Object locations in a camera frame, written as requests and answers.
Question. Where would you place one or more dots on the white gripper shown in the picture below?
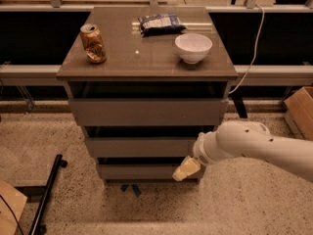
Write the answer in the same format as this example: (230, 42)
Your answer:
(200, 149)

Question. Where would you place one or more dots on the grey bottom drawer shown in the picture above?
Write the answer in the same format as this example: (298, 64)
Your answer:
(136, 171)

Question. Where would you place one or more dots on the grey drawer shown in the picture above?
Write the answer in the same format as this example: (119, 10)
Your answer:
(136, 171)
(139, 147)
(119, 112)

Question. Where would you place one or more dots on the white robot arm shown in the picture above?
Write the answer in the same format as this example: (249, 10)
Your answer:
(249, 139)

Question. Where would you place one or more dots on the grey drawer cabinet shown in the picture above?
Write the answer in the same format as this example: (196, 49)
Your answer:
(142, 67)

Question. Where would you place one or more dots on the grey middle drawer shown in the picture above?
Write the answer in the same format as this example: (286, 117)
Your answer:
(139, 147)

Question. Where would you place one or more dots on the grey top drawer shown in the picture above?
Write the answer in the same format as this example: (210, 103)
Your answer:
(119, 112)

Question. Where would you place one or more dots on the black table leg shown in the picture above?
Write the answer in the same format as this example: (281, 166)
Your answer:
(237, 98)

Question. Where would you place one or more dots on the white ceramic bowl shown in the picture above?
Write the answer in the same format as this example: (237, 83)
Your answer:
(193, 47)

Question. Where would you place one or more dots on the cardboard box right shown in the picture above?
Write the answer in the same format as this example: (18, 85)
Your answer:
(300, 106)

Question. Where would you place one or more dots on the blue white snack bag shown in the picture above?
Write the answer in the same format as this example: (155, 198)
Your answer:
(160, 24)

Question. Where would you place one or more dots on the crushed golden soda can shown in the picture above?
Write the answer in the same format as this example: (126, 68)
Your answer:
(93, 43)

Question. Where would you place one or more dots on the black metal stand bar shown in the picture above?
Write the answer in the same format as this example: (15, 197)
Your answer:
(43, 193)

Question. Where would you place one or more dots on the wooden board left corner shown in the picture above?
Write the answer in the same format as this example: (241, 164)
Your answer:
(12, 203)

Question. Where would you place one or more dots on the metal railing frame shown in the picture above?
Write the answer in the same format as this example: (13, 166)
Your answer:
(249, 75)

